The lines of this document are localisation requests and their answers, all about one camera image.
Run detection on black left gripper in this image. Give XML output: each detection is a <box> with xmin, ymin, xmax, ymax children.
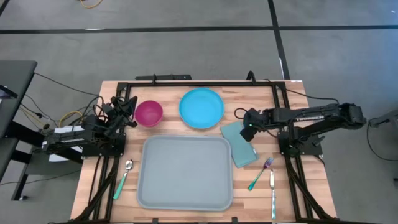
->
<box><xmin>104</xmin><ymin>95</ymin><xmax>138</xmax><ymax>138</ymax></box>

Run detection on magenta plastic bowl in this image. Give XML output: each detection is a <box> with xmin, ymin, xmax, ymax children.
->
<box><xmin>134</xmin><ymin>100</ymin><xmax>164</xmax><ymax>128</ymax></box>

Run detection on teal cloth napkin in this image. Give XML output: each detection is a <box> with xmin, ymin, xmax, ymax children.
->
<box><xmin>220</xmin><ymin>120</ymin><xmax>259</xmax><ymax>169</ymax></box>

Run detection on purple fork with teal handle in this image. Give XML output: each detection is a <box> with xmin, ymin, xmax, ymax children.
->
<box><xmin>247</xmin><ymin>156</ymin><xmax>274</xmax><ymax>192</ymax></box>

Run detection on spoon with teal handle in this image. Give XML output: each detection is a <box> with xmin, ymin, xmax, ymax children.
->
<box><xmin>112</xmin><ymin>159</ymin><xmax>134</xmax><ymax>200</ymax></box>

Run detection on cyan plastic plate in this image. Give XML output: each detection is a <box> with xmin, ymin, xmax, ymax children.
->
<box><xmin>178</xmin><ymin>87</ymin><xmax>225</xmax><ymax>130</ymax></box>

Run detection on grey plastic tray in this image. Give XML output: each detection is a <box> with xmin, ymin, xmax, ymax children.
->
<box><xmin>136</xmin><ymin>134</ymin><xmax>234</xmax><ymax>212</ymax></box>

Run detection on black mounting bar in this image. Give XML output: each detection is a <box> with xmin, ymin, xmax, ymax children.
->
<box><xmin>135</xmin><ymin>74</ymin><xmax>193</xmax><ymax>81</ymax></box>

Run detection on white printed box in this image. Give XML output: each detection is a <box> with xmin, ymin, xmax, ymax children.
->
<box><xmin>42</xmin><ymin>125</ymin><xmax>85</xmax><ymax>163</ymax></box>

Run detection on dark grey desk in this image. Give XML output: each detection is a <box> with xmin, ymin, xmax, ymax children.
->
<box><xmin>0</xmin><ymin>60</ymin><xmax>84</xmax><ymax>202</ymax></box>

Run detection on grey metal stand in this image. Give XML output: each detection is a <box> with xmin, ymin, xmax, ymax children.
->
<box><xmin>368</xmin><ymin>108</ymin><xmax>398</xmax><ymax>128</ymax></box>

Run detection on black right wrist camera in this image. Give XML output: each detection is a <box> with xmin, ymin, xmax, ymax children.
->
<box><xmin>239</xmin><ymin>124</ymin><xmax>258</xmax><ymax>142</ymax></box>

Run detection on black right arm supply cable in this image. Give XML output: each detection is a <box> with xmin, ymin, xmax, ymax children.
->
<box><xmin>284</xmin><ymin>88</ymin><xmax>340</xmax><ymax>106</ymax></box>

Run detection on thin yellow cable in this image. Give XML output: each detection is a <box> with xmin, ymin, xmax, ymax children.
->
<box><xmin>58</xmin><ymin>110</ymin><xmax>84</xmax><ymax>128</ymax></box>

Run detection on knife with patterned teal handle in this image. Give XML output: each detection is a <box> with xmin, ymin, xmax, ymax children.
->
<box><xmin>269</xmin><ymin>168</ymin><xmax>277</xmax><ymax>220</ymax></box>

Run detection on thin black desk cable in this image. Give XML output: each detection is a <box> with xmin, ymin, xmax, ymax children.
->
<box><xmin>33</xmin><ymin>72</ymin><xmax>100</xmax><ymax>97</ymax></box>

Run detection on black stand cable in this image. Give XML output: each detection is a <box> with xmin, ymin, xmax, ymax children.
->
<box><xmin>366</xmin><ymin>120</ymin><xmax>398</xmax><ymax>162</ymax></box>

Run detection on yellow extension cord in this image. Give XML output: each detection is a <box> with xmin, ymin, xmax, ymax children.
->
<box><xmin>79</xmin><ymin>0</ymin><xmax>104</xmax><ymax>9</ymax></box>

